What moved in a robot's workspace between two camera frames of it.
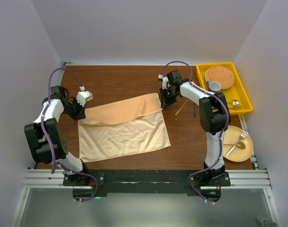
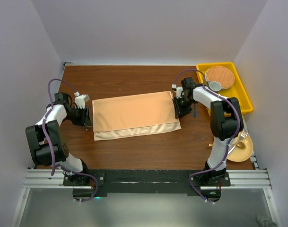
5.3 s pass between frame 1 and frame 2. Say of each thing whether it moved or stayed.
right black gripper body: moved
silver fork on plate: stayed
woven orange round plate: stayed
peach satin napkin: moved
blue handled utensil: stayed
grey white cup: stayed
